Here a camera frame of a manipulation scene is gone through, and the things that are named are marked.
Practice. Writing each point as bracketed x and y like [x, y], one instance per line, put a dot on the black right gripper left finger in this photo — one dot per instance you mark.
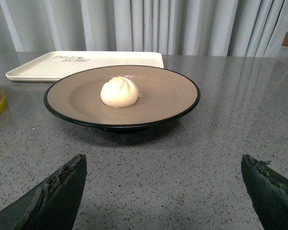
[51, 205]

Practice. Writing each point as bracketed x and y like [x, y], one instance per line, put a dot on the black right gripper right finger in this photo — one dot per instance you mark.
[268, 191]

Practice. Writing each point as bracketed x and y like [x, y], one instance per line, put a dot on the tan plate with black rim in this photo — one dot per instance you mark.
[165, 96]

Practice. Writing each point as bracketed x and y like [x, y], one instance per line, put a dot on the white steamed bun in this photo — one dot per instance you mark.
[119, 92]

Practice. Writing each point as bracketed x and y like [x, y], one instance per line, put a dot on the cream bear tray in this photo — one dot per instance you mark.
[56, 65]

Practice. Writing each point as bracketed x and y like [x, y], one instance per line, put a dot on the grey pleated curtain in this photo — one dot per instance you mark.
[239, 28]

